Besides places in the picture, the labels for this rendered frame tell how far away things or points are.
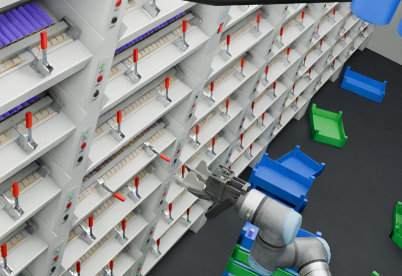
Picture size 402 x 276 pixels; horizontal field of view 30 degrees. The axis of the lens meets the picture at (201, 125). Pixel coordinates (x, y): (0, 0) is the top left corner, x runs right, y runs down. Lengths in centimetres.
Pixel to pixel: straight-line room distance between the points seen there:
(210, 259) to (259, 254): 141
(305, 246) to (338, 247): 174
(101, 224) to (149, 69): 59
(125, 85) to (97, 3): 39
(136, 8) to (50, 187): 49
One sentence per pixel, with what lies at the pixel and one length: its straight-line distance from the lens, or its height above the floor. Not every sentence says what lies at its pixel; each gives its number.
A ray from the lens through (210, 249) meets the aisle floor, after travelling 360.
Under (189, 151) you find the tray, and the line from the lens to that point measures 284.
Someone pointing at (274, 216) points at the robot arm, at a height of 113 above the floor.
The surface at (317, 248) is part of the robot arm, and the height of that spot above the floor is 102.
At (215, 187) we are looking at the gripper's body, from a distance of 213.
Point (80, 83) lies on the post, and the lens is 173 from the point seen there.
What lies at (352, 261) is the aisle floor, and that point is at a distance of 391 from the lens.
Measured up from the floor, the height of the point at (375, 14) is 202.
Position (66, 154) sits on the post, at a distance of 185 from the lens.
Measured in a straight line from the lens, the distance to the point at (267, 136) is 407.
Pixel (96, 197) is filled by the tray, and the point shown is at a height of 96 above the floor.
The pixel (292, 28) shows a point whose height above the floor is 97.
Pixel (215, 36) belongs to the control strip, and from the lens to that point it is 237.
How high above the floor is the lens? 239
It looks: 33 degrees down
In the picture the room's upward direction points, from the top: 19 degrees clockwise
